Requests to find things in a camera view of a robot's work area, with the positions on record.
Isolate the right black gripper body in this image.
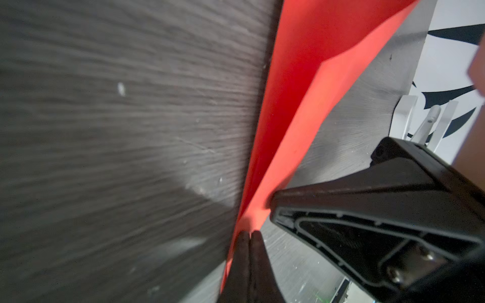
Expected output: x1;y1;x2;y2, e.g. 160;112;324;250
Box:
371;137;484;220

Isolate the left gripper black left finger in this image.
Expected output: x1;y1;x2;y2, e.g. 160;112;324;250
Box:
217;231;251;303

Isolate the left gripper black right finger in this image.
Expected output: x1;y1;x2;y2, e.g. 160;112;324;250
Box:
251;231;285;303

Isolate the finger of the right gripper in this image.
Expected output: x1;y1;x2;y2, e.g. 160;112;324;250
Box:
270;158;484;302

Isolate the red square paper sheet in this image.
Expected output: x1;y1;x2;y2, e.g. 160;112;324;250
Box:
219;0;421;292

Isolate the white rectangular box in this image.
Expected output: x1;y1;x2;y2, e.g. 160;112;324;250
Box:
389;95;458;153

